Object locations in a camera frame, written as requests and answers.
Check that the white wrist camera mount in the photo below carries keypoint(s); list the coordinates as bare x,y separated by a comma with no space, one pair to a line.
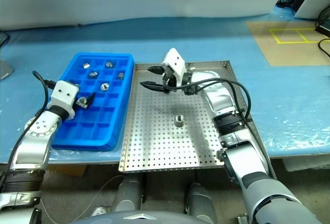
175,65
63,97

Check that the small black power adapter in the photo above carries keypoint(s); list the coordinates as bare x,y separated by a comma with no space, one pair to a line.
323,30

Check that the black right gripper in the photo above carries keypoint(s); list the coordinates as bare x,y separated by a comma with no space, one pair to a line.
169,79

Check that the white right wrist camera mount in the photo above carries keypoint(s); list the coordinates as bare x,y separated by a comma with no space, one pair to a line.
175,65

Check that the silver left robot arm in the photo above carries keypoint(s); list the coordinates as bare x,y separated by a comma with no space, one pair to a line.
36,131

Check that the blue plastic table cover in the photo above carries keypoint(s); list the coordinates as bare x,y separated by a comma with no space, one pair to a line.
180,36

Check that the grey robot torso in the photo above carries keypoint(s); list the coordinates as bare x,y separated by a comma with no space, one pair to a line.
134,220

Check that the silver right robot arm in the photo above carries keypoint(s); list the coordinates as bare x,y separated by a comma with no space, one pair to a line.
219,97

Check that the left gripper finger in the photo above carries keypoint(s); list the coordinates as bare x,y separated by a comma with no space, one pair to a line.
74,83
90,100

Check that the brown cardboard mat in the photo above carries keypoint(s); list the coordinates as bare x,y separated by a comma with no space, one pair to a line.
291,54

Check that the grey rounded cylinder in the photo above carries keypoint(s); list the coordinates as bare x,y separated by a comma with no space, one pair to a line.
199,200
127,195

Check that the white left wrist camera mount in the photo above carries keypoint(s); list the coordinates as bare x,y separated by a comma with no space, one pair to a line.
63,97

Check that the perforated metal tray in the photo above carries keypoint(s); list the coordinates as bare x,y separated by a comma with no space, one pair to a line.
159,136

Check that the white wrapped bundle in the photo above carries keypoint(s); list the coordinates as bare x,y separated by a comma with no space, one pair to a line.
99,211

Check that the blue compartment tray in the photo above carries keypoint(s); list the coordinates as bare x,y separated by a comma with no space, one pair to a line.
103,116

